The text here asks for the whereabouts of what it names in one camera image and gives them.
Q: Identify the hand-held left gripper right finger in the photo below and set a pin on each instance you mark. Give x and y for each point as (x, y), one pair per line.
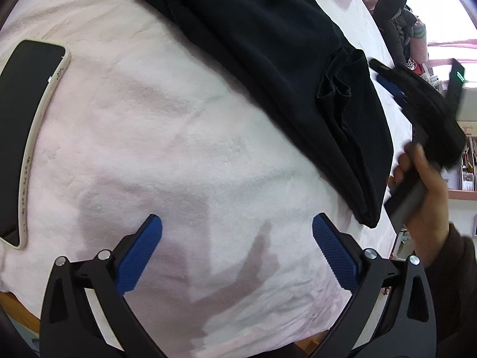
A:
(335, 255)

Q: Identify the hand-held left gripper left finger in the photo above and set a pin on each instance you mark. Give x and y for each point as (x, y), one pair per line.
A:
(139, 257)

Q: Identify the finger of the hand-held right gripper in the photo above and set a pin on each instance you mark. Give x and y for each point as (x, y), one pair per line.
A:
(380, 67)
(389, 85)

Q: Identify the black pants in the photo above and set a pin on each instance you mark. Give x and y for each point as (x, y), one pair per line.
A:
(261, 26)

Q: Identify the person's right forearm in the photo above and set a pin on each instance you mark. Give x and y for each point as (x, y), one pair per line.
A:
(454, 298)

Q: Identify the person's right hand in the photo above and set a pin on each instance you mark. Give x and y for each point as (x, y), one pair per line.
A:
(432, 209)

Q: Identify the pink cushion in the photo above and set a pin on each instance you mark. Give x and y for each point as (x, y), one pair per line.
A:
(419, 50)

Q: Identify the pile of dark jackets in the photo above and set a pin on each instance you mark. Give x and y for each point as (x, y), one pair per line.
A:
(408, 30)

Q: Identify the black office chair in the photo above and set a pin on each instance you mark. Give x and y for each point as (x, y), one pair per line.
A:
(389, 11)

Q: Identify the white bookshelf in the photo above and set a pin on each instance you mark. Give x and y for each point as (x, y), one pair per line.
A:
(465, 179)

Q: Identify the pink curtain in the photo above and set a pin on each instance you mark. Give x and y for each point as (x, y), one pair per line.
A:
(452, 50)

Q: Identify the bright window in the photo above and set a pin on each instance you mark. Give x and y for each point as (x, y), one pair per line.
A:
(454, 3)

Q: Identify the pink bed blanket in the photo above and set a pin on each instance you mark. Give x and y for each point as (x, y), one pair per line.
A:
(149, 138)

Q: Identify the smartphone in cream case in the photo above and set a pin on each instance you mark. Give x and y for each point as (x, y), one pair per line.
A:
(18, 119)

